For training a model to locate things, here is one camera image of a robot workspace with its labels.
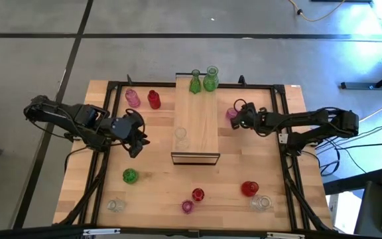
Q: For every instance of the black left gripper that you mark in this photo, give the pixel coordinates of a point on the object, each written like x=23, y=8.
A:
x=123, y=127

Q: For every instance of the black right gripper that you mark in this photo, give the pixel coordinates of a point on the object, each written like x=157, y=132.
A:
x=254, y=117

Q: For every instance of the green round glass vase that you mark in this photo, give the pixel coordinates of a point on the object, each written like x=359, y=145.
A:
x=130, y=176

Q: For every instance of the green ribbed jug vase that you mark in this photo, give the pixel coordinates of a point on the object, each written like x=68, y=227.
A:
x=210, y=82

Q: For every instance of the red ribbed bottle vase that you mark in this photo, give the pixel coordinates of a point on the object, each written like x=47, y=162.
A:
x=154, y=100

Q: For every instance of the pink ribbed round-shouldered vase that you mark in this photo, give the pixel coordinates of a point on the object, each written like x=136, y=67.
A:
x=133, y=98

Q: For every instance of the green conical glass vase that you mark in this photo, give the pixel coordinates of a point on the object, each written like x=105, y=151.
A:
x=195, y=85

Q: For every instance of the red flared-rim glass vase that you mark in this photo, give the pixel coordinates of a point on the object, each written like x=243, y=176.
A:
x=249, y=188

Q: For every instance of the red tall ribbed vase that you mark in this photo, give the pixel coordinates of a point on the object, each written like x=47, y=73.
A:
x=198, y=194

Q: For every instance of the pink wavy glass vase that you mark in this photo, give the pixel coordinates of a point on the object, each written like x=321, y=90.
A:
x=187, y=206

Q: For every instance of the clear wide glass vase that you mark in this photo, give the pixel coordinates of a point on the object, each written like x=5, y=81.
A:
x=260, y=203

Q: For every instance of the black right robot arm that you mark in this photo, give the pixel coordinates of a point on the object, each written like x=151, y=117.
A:
x=310, y=119

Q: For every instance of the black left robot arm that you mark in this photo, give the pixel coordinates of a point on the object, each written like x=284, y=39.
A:
x=61, y=114

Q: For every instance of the clear narrow-neck glass vase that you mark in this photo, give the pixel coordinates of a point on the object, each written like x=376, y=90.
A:
x=180, y=137

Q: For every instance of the wooden rectangular box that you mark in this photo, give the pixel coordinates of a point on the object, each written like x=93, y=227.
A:
x=196, y=116

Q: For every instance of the clear small glass vase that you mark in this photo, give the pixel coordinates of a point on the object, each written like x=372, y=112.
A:
x=115, y=205

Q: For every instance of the black desk leg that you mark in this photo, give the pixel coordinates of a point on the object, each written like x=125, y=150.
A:
x=353, y=181
x=370, y=84

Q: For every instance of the black aluminium table frame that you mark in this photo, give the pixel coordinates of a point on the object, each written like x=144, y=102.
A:
x=230, y=85

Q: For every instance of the silver metal bracket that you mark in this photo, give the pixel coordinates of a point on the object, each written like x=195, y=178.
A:
x=101, y=231
x=285, y=235

